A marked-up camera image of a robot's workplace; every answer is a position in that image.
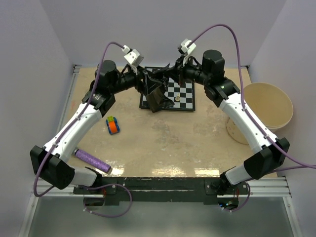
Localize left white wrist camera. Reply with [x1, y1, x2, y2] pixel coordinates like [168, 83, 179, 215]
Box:
[122, 45, 144, 75]

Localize colourful toy block car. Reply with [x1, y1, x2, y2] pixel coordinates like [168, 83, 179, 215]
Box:
[106, 116, 120, 135]

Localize beige round trash bin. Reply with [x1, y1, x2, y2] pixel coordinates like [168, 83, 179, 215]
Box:
[221, 82, 294, 145]

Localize white chess piece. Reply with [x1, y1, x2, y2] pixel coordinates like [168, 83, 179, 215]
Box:
[175, 93, 180, 102]

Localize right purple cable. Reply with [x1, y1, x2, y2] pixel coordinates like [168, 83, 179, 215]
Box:
[190, 24, 316, 213]

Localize black trash bag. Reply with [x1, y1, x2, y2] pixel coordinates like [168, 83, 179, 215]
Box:
[145, 64, 173, 113]

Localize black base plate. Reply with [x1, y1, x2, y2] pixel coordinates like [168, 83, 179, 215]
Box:
[74, 177, 249, 206]

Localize aluminium rail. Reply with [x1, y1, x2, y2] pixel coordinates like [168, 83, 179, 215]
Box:
[60, 64, 82, 123]
[44, 177, 292, 198]

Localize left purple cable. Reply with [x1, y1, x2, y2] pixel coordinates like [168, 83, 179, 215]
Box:
[33, 41, 133, 218]

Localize purple glitter microphone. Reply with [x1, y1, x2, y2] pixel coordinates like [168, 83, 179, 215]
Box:
[73, 149, 112, 174]

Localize aluminium left rail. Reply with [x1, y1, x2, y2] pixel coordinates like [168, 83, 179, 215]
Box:
[60, 64, 82, 123]

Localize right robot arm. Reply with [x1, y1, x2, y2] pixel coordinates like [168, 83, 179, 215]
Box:
[165, 50, 290, 194]

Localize purple cable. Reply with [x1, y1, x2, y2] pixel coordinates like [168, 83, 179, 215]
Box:
[190, 24, 316, 213]
[33, 41, 133, 218]

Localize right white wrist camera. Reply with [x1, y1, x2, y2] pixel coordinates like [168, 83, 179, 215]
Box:
[178, 39, 196, 66]

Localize black white chessboard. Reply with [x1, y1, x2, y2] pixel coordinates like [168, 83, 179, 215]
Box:
[139, 66, 196, 112]

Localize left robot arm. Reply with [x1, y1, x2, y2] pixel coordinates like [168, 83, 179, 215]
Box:
[30, 60, 167, 196]

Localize aluminium front rail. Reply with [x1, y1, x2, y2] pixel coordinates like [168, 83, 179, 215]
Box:
[44, 177, 292, 198]

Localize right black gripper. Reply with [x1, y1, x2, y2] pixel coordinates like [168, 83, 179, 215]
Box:
[165, 53, 211, 86]

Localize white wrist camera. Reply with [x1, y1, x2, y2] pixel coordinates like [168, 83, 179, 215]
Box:
[178, 39, 196, 66]
[122, 45, 144, 75]

